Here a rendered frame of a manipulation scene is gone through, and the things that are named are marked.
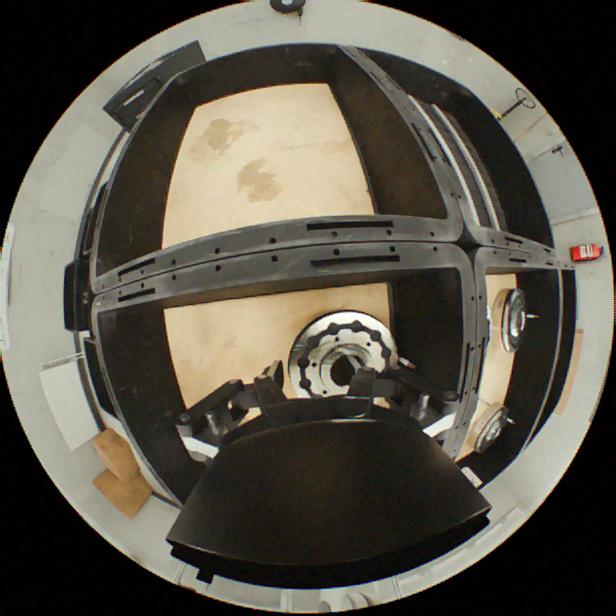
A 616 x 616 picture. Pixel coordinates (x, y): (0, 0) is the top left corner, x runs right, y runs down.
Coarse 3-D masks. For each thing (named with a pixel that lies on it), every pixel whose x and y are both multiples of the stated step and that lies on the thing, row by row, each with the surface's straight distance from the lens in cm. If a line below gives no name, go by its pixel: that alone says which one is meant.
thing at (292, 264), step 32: (256, 256) 9; (288, 256) 9; (320, 256) 9; (352, 256) 9; (384, 256) 10; (416, 256) 11; (448, 256) 12; (128, 288) 15; (160, 288) 12; (192, 288) 10; (224, 288) 10; (96, 320) 20; (448, 448) 19; (160, 480) 26
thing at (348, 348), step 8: (344, 344) 16; (352, 344) 16; (328, 352) 16; (336, 352) 16; (344, 352) 16; (352, 352) 16; (360, 352) 16; (368, 352) 16; (328, 360) 16; (368, 360) 17; (320, 368) 16; (328, 368) 16; (320, 376) 16; (328, 376) 16; (328, 384) 17; (336, 384) 17; (344, 384) 17; (336, 392) 17; (344, 392) 17
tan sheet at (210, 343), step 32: (352, 288) 19; (384, 288) 20; (192, 320) 23; (224, 320) 21; (256, 320) 19; (288, 320) 19; (384, 320) 20; (192, 352) 24; (224, 352) 21; (256, 352) 20; (288, 352) 19; (192, 384) 25; (288, 384) 21
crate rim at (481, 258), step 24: (480, 264) 15; (504, 264) 18; (528, 264) 24; (552, 264) 36; (480, 288) 14; (480, 312) 14; (480, 336) 15; (480, 360) 16; (552, 360) 43; (480, 384) 17; (528, 432) 50; (456, 456) 21
